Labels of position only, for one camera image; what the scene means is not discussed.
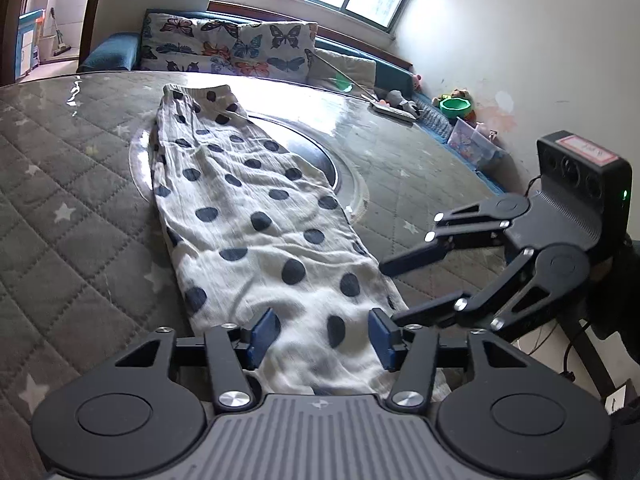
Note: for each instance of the grey plush toy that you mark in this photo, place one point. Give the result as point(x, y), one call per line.
point(400, 100)

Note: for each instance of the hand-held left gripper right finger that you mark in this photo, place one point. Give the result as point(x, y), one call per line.
point(381, 339)

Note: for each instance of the clear storage box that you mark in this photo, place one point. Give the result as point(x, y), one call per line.
point(472, 142)

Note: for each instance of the pink toy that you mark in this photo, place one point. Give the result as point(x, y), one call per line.
point(416, 81)

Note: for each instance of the beige cushion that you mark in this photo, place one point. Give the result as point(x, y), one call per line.
point(345, 67)

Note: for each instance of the butterfly print pillow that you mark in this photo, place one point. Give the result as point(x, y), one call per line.
point(277, 50)
point(185, 42)

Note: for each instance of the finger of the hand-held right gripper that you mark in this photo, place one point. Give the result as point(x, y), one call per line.
point(407, 260)
point(430, 312)

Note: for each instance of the round glass turntable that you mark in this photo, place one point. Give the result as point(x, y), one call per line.
point(305, 135)

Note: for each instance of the white polka dot pants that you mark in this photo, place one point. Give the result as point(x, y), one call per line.
point(260, 200)

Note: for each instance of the mop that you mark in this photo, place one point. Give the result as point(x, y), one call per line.
point(58, 40)

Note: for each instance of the thin rod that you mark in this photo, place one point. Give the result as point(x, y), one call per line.
point(345, 72)

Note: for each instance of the blue and white carton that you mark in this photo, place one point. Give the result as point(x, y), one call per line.
point(27, 45)

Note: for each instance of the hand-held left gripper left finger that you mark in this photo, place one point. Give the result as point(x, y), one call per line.
point(261, 336)

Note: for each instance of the blue sofa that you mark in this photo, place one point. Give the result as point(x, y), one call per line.
point(107, 51)

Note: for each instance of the green bowl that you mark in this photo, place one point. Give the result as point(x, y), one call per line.
point(454, 106)

